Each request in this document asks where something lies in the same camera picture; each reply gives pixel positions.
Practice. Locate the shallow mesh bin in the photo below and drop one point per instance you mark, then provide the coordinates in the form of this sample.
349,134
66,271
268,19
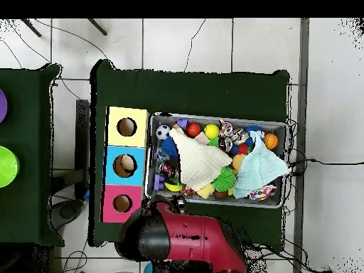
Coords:
216,202

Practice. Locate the red ball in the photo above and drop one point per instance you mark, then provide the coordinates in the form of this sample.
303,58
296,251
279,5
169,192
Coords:
194,129

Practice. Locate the green spiky rubber ball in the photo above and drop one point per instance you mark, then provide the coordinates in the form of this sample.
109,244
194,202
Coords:
224,179

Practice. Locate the blue spiky rubber ball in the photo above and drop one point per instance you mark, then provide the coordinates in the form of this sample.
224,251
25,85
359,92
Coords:
169,146

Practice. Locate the green bowl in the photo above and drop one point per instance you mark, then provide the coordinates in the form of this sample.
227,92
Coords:
7,167

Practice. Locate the cream muslin cloth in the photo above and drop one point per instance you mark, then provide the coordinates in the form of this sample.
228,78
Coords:
199,162

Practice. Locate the black tripod leg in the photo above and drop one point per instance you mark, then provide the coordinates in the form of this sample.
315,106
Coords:
97,27
31,28

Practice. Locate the wooden box with three holes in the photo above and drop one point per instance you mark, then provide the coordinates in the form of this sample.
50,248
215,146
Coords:
139,136

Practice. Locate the purple bowl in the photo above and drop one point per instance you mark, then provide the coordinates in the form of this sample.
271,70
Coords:
2,106

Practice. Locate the yellow ball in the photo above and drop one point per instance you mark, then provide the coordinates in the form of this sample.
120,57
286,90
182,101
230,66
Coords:
211,131

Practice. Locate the black and white soccer ball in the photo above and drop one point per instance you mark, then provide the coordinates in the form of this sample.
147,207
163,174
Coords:
163,132

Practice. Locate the mint muslin cloth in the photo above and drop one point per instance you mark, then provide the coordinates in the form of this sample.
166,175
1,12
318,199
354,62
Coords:
258,170

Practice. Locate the multicoloured patterned cloth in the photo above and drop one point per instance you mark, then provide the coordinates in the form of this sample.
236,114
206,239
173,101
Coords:
226,128
263,192

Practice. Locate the orange basketball toy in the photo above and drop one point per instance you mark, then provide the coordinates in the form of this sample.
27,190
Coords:
271,141

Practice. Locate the black stand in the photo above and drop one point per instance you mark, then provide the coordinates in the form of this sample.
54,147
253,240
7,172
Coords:
82,128

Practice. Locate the purple plastic block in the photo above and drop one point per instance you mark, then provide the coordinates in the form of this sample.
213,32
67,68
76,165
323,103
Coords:
182,122

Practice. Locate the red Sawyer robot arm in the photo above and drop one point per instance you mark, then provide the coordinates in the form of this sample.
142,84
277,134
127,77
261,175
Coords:
193,236

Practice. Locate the dark green table cloth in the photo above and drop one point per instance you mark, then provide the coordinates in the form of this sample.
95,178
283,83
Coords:
184,91
25,142

